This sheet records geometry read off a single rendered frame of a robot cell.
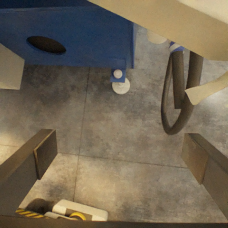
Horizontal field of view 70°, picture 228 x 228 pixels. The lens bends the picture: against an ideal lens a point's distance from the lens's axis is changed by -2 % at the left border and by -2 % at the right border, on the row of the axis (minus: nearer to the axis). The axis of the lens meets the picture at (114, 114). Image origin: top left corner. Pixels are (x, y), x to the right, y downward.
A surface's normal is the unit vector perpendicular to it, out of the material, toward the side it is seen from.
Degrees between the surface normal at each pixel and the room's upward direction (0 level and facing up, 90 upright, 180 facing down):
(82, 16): 90
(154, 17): 90
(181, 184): 0
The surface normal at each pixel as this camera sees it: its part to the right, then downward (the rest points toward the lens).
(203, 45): -0.53, 0.85
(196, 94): -0.93, 0.10
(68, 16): -0.10, 0.99
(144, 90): -0.12, -0.13
